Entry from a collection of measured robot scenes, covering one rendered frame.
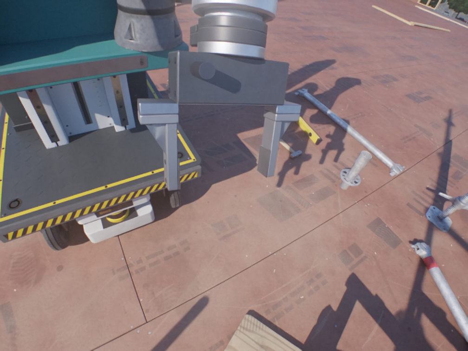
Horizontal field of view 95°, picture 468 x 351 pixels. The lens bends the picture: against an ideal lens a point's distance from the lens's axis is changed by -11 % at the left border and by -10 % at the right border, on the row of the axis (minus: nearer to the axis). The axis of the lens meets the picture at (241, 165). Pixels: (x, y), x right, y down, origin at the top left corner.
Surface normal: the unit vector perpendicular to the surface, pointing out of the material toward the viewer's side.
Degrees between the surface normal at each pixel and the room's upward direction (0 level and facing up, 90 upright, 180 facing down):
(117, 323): 0
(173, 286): 0
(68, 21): 90
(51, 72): 90
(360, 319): 0
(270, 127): 83
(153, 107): 67
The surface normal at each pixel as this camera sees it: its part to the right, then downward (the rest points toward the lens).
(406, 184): 0.15, -0.68
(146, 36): 0.23, 0.46
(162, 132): 0.44, 0.38
